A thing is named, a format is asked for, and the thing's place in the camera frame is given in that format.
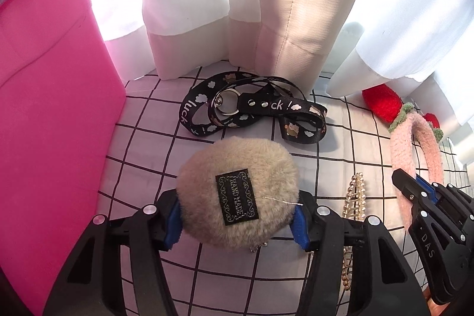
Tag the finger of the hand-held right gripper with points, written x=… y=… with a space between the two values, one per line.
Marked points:
x=453 y=195
x=405 y=184

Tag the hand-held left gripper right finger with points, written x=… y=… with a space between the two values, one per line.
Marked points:
x=300 y=231

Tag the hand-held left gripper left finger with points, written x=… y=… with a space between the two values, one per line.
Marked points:
x=171 y=227

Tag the pink plastic bin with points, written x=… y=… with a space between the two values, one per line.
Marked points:
x=55 y=134

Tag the pink fuzzy strawberry headband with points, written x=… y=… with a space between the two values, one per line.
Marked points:
x=401 y=153

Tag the pearl hair claw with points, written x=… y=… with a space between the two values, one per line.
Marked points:
x=357 y=190

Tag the white checked cloth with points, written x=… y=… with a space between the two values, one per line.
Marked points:
x=148 y=153

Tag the beige and white curtain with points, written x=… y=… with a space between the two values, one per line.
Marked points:
x=289 y=5

